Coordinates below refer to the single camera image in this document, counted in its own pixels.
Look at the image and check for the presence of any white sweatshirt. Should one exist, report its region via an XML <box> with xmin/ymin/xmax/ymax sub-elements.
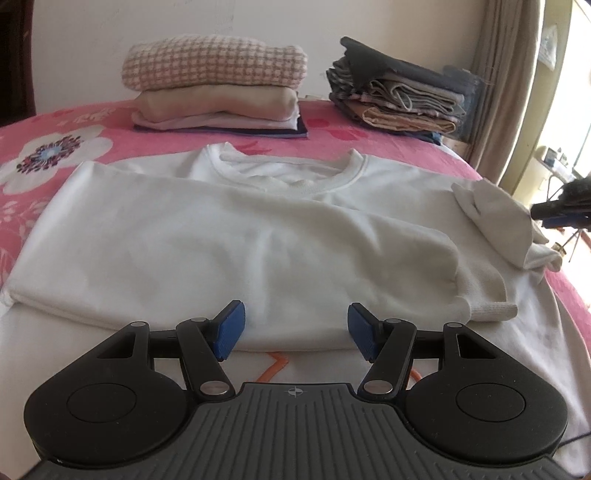
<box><xmin>0</xmin><ymin>142</ymin><xmax>589</xmax><ymax>480</ymax></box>

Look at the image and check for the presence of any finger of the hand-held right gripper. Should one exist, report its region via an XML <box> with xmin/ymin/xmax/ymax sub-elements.
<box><xmin>530</xmin><ymin>201</ymin><xmax>591</xmax><ymax>230</ymax></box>

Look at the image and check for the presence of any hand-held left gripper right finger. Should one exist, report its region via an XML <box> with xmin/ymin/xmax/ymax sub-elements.
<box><xmin>347</xmin><ymin>302</ymin><xmax>499</xmax><ymax>407</ymax></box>

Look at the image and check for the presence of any pink checked folded sweater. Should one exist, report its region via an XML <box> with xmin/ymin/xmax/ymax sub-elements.
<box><xmin>121</xmin><ymin>34</ymin><xmax>308</xmax><ymax>90</ymax></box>

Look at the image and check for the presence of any beige curtain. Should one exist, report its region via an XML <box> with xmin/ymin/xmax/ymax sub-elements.
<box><xmin>466</xmin><ymin>0</ymin><xmax>548</xmax><ymax>190</ymax></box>

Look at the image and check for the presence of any white folded garment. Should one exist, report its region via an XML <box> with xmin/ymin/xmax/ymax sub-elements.
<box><xmin>134</xmin><ymin>111</ymin><xmax>301</xmax><ymax>131</ymax></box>

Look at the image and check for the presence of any pink floral blanket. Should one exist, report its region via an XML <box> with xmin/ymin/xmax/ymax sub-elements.
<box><xmin>0</xmin><ymin>95</ymin><xmax>591</xmax><ymax>352</ymax></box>

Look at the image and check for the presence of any beige folded sweater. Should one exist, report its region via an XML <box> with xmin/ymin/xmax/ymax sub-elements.
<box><xmin>134</xmin><ymin>85</ymin><xmax>300</xmax><ymax>123</ymax></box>

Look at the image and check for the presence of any stack of dark folded clothes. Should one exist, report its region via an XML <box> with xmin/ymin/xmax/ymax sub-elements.
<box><xmin>325</xmin><ymin>37</ymin><xmax>481</xmax><ymax>148</ymax></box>

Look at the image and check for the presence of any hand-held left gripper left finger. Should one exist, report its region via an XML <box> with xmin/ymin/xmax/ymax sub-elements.
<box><xmin>95</xmin><ymin>300</ymin><xmax>247</xmax><ymax>407</ymax></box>

